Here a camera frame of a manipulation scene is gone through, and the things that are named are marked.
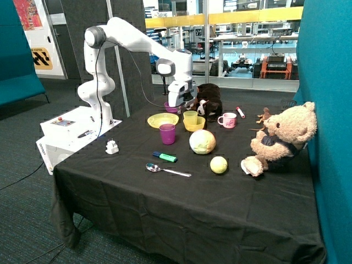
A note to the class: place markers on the brown toy lizard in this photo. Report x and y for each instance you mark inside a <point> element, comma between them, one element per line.
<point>265,116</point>

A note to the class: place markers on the purple plastic cup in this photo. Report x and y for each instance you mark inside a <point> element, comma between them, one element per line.
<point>167,132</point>

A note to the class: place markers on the green highlighter pen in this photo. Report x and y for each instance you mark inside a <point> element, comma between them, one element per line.
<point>164,156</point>

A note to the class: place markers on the purple plastic bowl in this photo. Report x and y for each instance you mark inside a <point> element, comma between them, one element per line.
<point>170,109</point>

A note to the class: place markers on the metal spoon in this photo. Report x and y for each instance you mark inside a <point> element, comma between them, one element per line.
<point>155,168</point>

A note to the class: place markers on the yellow black sign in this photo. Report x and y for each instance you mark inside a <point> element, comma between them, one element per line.
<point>41,58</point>

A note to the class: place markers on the white power adapter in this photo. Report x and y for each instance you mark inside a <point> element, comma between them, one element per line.
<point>112,147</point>

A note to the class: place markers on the yellow plastic cup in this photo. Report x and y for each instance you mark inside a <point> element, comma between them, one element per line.
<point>190,117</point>

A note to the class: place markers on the teal sofa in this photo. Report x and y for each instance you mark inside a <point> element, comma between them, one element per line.
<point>19,80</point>

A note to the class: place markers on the red wall poster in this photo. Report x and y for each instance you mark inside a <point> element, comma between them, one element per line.
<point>28,14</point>

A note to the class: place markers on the red white marker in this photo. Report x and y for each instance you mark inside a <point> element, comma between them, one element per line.
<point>240,112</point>

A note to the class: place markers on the brown plush dog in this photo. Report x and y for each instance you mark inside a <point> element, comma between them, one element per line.
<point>208,102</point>

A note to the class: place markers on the yellow tennis ball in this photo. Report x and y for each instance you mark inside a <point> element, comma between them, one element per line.
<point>218,164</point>

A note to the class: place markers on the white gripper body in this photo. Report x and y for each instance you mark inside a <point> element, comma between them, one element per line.
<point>182,93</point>

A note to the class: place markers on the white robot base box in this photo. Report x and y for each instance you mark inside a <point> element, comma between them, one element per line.
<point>69,132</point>

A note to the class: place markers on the yellow plastic bowl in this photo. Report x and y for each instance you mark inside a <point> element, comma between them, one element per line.
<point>200,123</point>

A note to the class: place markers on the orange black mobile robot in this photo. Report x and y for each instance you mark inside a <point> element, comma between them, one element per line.
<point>276,66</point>

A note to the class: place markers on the black tripod stand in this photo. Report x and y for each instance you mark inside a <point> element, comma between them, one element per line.
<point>165,90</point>

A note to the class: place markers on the teal partition wall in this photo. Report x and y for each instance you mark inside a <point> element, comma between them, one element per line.
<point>324,64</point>

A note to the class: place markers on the beige teddy bear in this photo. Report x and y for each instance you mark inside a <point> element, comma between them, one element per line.
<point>287,134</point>

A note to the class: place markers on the black tablecloth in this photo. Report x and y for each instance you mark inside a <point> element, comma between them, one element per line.
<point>206,218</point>

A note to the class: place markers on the yellow plastic plate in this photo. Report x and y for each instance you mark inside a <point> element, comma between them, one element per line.
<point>156,120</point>

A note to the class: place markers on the pink mug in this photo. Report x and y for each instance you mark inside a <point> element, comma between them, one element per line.
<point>227,120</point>

